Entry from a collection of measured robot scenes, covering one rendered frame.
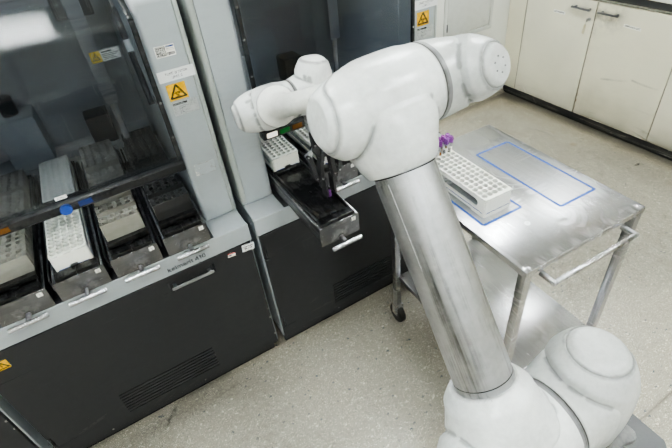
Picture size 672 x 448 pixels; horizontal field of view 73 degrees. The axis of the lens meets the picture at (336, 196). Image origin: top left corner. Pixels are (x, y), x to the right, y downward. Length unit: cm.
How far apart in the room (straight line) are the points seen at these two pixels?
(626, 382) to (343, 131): 61
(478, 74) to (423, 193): 19
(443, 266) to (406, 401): 125
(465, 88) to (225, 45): 81
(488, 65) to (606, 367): 52
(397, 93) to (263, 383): 156
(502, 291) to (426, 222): 123
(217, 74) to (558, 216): 103
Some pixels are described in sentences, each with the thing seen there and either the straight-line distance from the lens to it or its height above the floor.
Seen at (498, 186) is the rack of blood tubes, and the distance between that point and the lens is 137.
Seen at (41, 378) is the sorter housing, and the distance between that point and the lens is 173.
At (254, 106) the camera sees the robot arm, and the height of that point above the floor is 120.
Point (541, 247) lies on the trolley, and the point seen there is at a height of 82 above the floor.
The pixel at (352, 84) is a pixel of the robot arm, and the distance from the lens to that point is 64.
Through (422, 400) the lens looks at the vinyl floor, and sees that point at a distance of 192.
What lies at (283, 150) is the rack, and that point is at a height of 87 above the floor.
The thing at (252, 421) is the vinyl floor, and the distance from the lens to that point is 195.
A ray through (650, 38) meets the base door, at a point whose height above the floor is 67.
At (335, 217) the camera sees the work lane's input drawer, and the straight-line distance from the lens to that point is 135.
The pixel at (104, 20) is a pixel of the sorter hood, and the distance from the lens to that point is 129.
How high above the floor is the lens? 168
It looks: 37 degrees down
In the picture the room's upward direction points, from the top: 7 degrees counter-clockwise
